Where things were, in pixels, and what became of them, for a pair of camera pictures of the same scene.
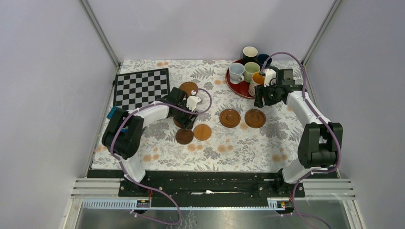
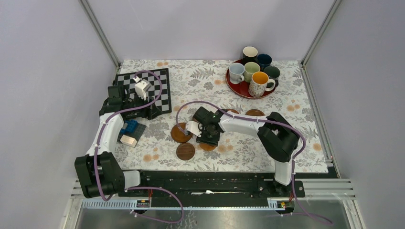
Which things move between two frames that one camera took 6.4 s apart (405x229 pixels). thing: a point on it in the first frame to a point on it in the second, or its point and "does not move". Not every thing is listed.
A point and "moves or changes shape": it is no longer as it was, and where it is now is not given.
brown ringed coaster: x=177 y=123 to x=178 y=135
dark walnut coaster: x=184 y=136 to x=185 y=151
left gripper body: x=182 y=118 to x=145 y=112
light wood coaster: x=202 y=132 moves or changes shape
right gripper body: x=270 y=92 to x=208 y=137
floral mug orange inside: x=257 y=79 does not move
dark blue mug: x=261 y=57 does not move
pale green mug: x=250 y=67 does not move
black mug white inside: x=250 y=54 does not move
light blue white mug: x=236 y=70 does not move
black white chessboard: x=134 y=88 does not move
